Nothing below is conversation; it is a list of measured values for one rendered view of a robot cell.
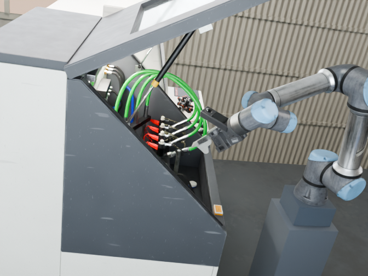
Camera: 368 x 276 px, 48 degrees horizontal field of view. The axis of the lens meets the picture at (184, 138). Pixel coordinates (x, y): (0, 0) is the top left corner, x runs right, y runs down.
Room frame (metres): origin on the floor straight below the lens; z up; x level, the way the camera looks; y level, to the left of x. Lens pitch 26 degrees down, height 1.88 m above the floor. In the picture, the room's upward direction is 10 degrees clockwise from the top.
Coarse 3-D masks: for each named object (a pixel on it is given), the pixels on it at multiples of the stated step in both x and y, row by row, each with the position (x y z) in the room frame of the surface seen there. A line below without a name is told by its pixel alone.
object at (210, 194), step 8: (200, 160) 1.84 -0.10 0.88; (208, 160) 1.72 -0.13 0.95; (200, 168) 1.79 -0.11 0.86; (208, 168) 1.65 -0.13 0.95; (200, 176) 1.74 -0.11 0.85; (208, 176) 1.58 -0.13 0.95; (200, 184) 1.70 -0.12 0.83; (208, 184) 1.52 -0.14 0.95; (216, 184) 1.53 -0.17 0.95; (208, 192) 1.47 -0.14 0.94; (216, 192) 1.46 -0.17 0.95; (208, 200) 1.45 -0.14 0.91; (216, 200) 1.40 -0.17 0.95; (208, 208) 1.42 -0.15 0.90; (216, 216) 1.30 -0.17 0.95; (224, 224) 1.26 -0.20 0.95
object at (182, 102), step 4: (184, 96) 2.33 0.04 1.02; (180, 100) 2.33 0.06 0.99; (184, 100) 2.30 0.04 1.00; (188, 100) 2.25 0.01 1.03; (192, 100) 2.36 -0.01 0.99; (180, 104) 2.25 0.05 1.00; (184, 104) 2.22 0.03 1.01; (188, 104) 2.23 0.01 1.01; (180, 108) 2.16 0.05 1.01; (184, 108) 2.23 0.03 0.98; (188, 108) 2.18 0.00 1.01; (192, 108) 2.17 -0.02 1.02; (188, 112) 2.18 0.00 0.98
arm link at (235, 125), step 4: (232, 116) 1.30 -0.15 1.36; (236, 116) 1.27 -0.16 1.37; (232, 120) 1.28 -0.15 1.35; (236, 120) 1.26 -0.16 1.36; (232, 124) 1.27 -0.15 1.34; (236, 124) 1.26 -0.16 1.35; (232, 128) 1.27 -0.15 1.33; (236, 128) 1.26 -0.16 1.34; (240, 128) 1.25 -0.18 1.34; (236, 132) 1.26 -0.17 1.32; (240, 132) 1.26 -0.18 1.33; (244, 132) 1.26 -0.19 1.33; (248, 132) 1.26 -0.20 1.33
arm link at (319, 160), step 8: (312, 152) 1.65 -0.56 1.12; (320, 152) 1.65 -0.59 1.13; (328, 152) 1.66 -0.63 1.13; (312, 160) 1.62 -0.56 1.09; (320, 160) 1.59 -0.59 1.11; (328, 160) 1.59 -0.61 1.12; (312, 168) 1.61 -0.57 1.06; (320, 168) 1.58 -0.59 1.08; (304, 176) 1.63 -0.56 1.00; (312, 176) 1.60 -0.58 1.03; (320, 176) 1.56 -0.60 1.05; (320, 184) 1.59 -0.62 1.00
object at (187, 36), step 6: (186, 36) 1.19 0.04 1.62; (180, 42) 1.20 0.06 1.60; (186, 42) 1.20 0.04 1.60; (180, 48) 1.19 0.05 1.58; (174, 54) 1.19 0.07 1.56; (168, 60) 1.20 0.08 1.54; (174, 60) 1.20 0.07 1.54; (168, 66) 1.20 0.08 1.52; (162, 72) 1.19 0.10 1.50; (156, 78) 1.20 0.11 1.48; (156, 84) 1.19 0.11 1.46; (150, 90) 1.20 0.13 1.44; (138, 108) 1.20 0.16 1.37; (132, 114) 1.20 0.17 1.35
